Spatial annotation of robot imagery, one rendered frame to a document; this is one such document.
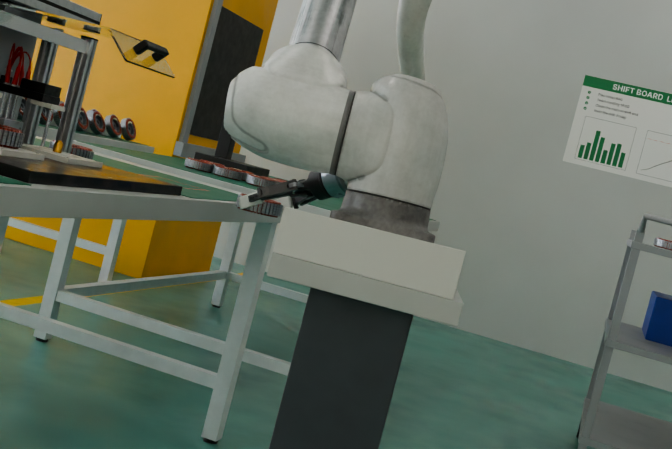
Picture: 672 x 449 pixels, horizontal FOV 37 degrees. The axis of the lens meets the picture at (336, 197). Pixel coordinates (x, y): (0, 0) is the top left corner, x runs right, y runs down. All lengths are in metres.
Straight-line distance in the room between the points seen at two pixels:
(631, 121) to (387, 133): 5.43
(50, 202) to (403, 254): 0.61
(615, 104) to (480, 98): 0.91
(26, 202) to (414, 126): 0.66
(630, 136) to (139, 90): 3.26
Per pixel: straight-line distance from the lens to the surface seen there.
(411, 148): 1.73
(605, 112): 7.10
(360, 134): 1.73
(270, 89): 1.75
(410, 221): 1.74
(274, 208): 2.44
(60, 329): 3.34
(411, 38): 2.25
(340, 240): 1.65
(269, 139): 1.75
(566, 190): 7.07
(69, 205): 1.87
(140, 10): 5.92
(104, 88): 5.95
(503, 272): 7.10
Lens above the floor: 0.92
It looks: 2 degrees down
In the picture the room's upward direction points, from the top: 15 degrees clockwise
